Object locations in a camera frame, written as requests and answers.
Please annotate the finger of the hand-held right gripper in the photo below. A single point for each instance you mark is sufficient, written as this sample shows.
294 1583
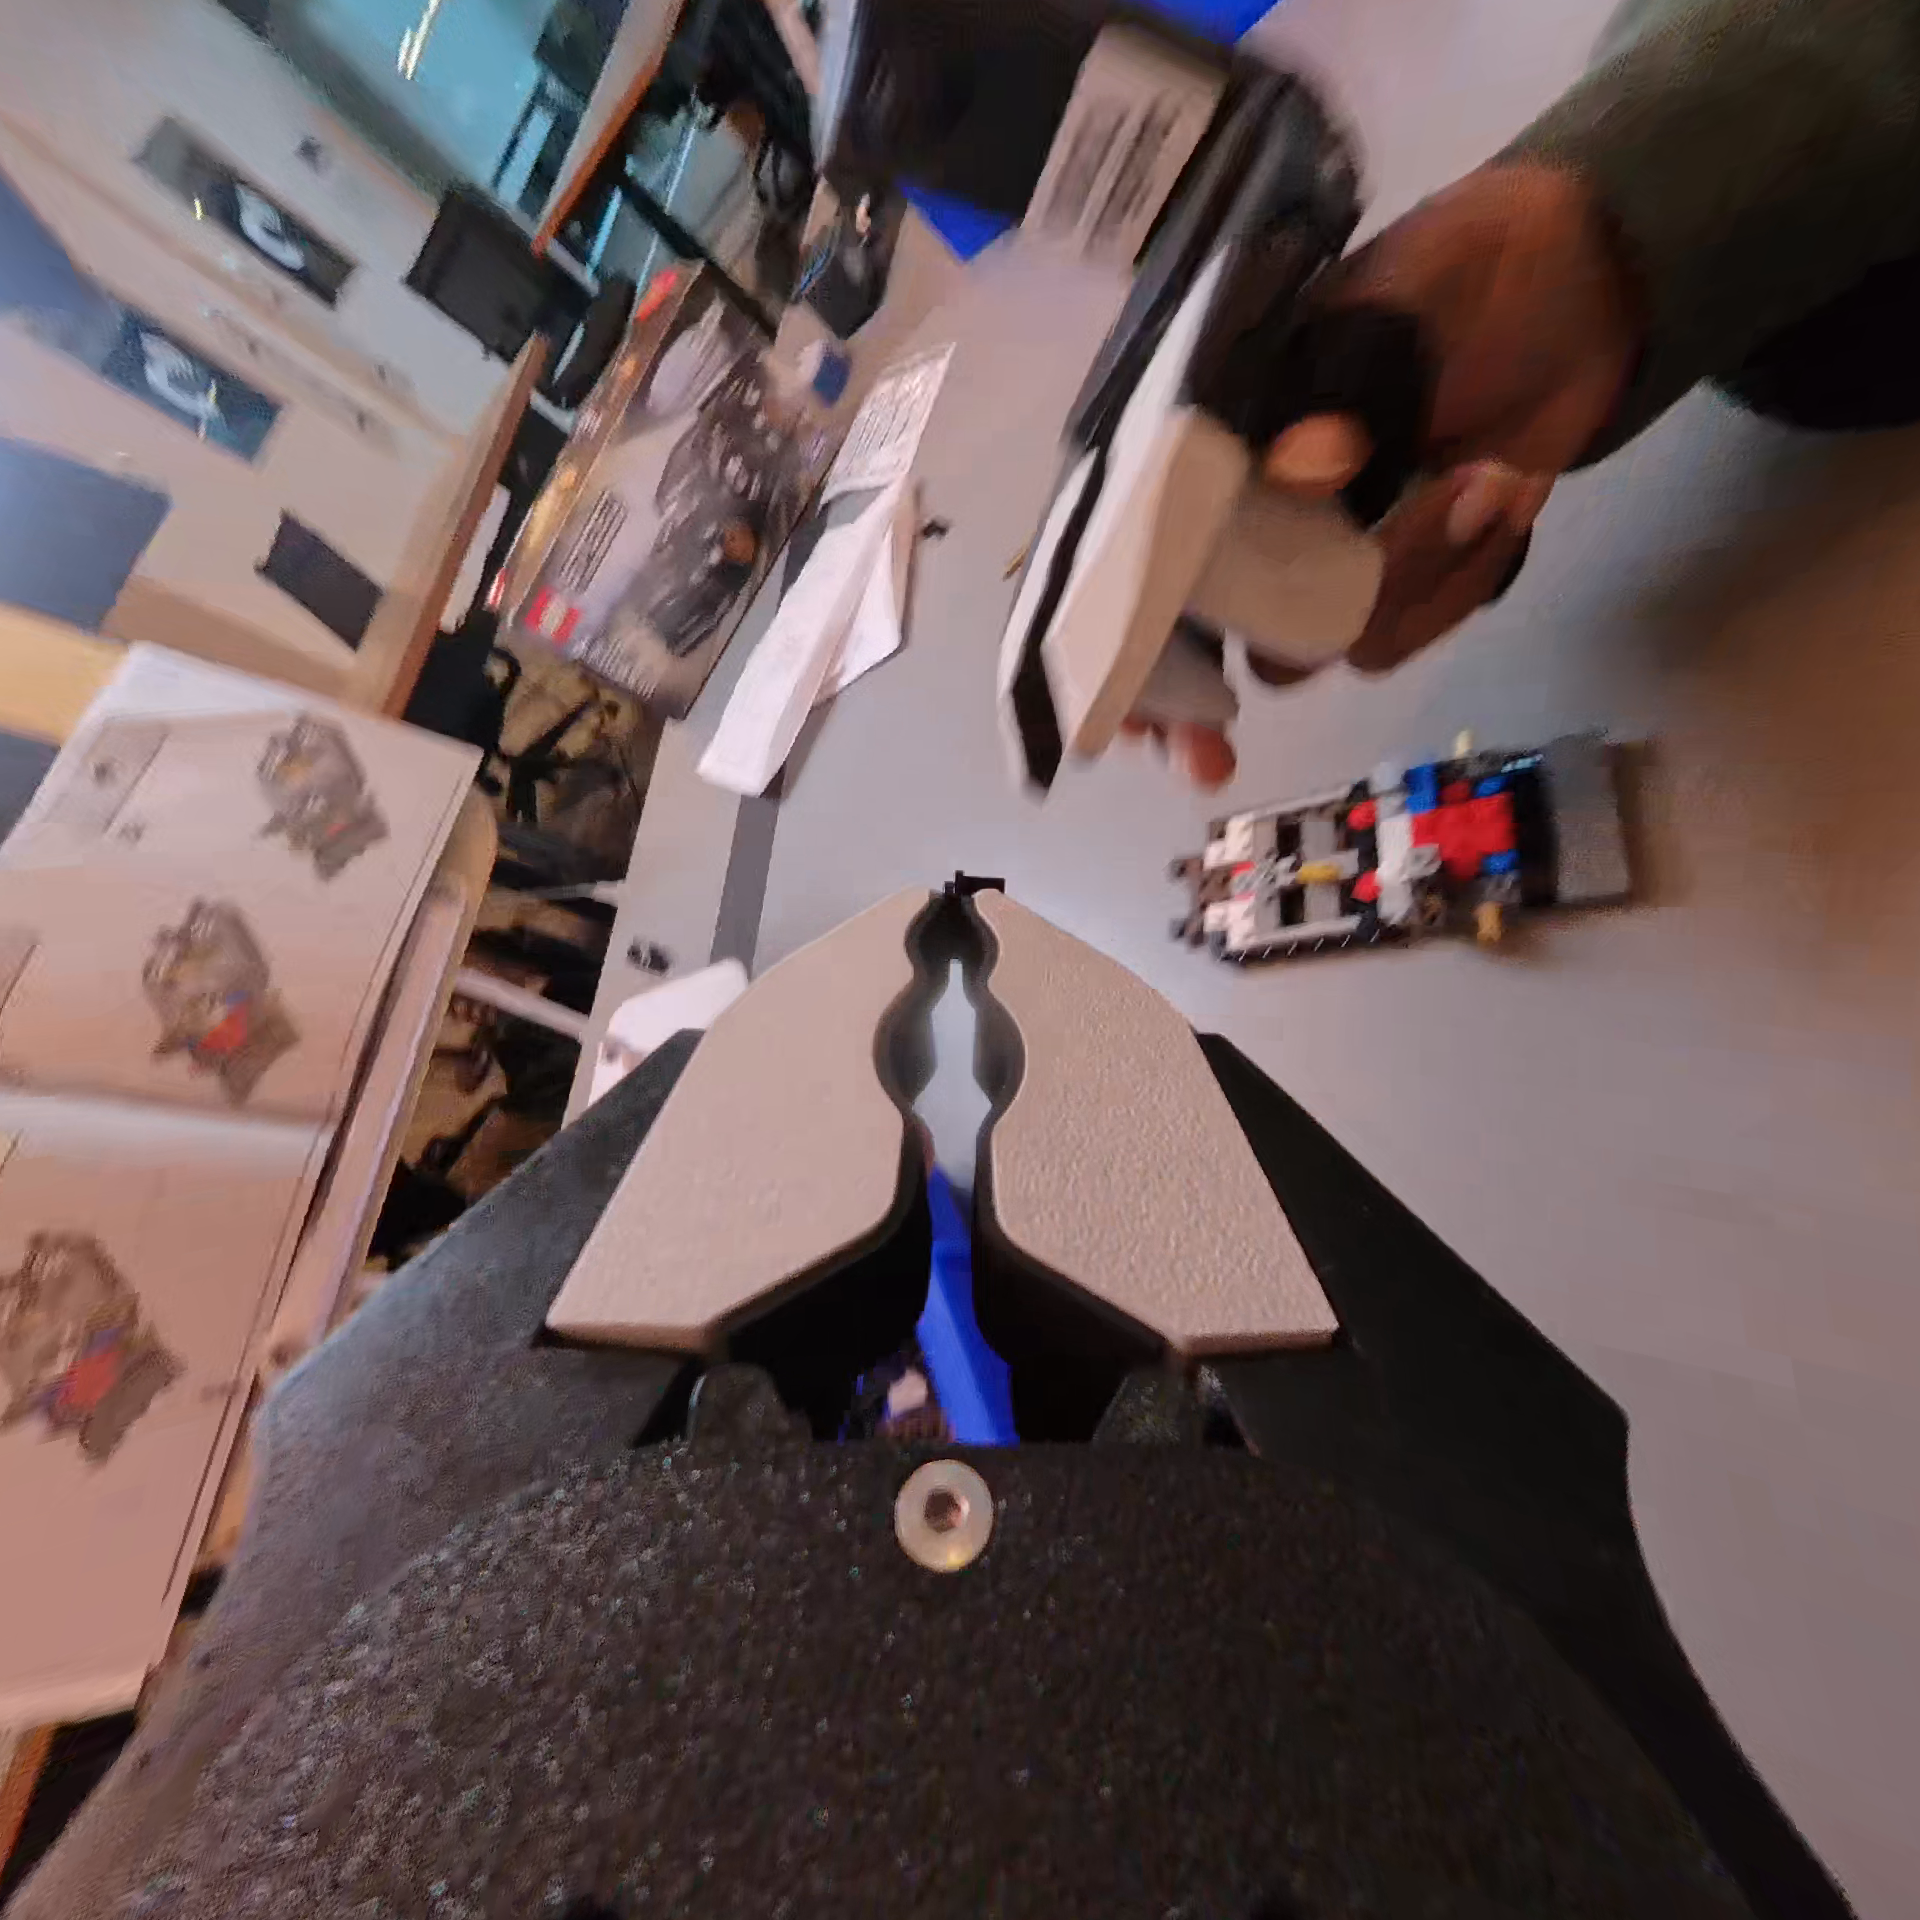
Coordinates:
1135 572
1024 646

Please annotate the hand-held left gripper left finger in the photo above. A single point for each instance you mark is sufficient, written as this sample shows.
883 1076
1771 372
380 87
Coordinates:
737 1188

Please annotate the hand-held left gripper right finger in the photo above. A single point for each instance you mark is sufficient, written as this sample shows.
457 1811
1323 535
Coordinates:
1155 1188

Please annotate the lego car model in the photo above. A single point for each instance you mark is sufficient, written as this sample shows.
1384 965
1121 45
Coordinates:
1410 857

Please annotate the lego instruction booklet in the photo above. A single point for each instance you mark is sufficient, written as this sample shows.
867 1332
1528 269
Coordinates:
182 1201

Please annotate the lego set box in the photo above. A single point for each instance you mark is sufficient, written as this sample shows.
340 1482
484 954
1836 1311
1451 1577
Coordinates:
675 511

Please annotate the white book stand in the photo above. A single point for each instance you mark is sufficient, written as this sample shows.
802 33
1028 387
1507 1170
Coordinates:
667 1037

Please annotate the white paper sheets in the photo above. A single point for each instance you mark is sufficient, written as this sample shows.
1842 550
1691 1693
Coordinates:
841 572

